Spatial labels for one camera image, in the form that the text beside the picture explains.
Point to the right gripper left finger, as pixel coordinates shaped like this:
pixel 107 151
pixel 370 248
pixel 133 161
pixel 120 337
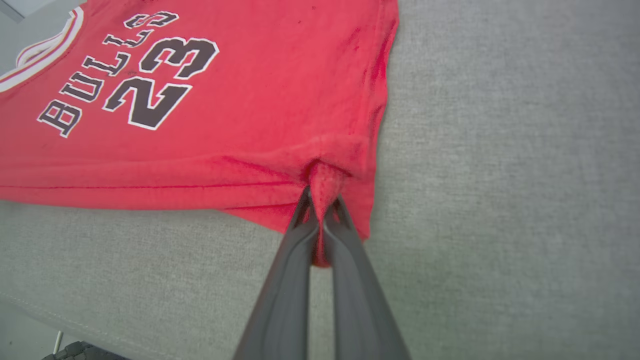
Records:
pixel 282 310

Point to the black robot wheel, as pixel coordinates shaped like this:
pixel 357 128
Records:
pixel 82 352

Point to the red Bulls 23 jersey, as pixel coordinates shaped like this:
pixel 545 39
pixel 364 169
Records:
pixel 250 125

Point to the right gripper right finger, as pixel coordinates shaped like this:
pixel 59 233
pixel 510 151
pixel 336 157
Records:
pixel 360 310

